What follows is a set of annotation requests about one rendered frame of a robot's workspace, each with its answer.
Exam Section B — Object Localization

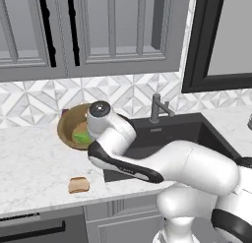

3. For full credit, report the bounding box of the bread slice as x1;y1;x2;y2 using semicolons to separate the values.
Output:
67;176;91;195

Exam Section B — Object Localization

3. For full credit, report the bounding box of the grey dishwasher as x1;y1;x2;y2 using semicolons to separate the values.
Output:
0;205;89;243

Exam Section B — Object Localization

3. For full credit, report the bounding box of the grey sink tap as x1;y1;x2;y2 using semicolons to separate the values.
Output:
150;92;176;125

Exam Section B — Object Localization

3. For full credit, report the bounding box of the green food piece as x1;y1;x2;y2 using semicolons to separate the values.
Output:
72;122;95;146

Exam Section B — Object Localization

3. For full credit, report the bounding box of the grey base cupboard door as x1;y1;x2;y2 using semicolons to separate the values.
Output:
83;193;171;243

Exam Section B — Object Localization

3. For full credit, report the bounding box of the dark sink basin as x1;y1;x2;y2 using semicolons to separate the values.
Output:
102;112;244;183

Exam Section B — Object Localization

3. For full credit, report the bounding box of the brown wooden bowl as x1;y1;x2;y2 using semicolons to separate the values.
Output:
56;102;99;152

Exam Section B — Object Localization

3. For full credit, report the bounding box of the wide grey wall cupboard door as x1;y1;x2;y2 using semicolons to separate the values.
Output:
53;0;192;80

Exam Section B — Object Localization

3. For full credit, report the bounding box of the narrow grey wall cupboard door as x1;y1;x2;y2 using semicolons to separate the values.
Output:
0;0;68;83

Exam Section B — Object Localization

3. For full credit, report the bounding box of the black cupboard handle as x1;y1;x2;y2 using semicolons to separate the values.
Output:
66;0;81;67
38;0;58;69

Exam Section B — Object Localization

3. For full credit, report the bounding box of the black framed window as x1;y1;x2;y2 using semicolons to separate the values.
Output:
181;0;252;94

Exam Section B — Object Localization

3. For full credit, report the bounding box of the black dishwasher handle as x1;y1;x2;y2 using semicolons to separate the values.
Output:
0;219;67;243

